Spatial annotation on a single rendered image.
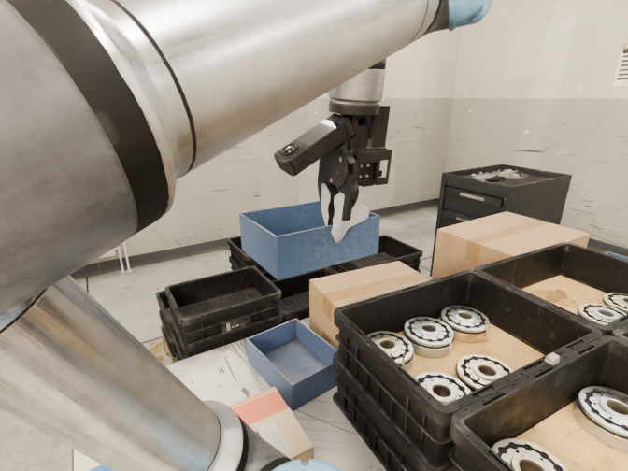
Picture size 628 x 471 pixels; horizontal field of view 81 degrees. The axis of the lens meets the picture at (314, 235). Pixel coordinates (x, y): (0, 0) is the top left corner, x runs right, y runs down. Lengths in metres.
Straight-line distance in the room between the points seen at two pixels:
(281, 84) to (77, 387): 0.23
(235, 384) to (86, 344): 0.67
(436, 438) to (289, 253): 0.34
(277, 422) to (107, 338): 0.49
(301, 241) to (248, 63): 0.42
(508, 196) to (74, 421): 2.05
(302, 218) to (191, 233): 2.75
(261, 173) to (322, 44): 3.33
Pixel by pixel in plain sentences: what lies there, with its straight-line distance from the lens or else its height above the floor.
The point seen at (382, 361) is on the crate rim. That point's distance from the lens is 0.64.
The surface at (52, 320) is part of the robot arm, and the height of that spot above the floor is 1.19.
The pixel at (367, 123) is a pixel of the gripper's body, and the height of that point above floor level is 1.29.
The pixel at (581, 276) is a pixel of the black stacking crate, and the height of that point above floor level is 0.85.
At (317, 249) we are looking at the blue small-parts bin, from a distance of 0.58.
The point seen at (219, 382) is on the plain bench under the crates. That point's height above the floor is 0.70.
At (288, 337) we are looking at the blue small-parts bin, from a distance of 1.03.
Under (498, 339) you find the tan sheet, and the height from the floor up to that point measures 0.83.
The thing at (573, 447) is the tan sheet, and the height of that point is 0.83.
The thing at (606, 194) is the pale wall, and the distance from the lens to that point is 4.19.
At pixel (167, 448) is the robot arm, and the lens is 0.38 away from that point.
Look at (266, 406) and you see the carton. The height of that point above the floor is 0.77.
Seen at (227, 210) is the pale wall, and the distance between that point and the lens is 3.48.
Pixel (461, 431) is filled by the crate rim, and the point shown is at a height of 0.93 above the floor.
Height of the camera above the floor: 1.32
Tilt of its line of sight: 20 degrees down
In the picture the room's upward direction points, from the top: straight up
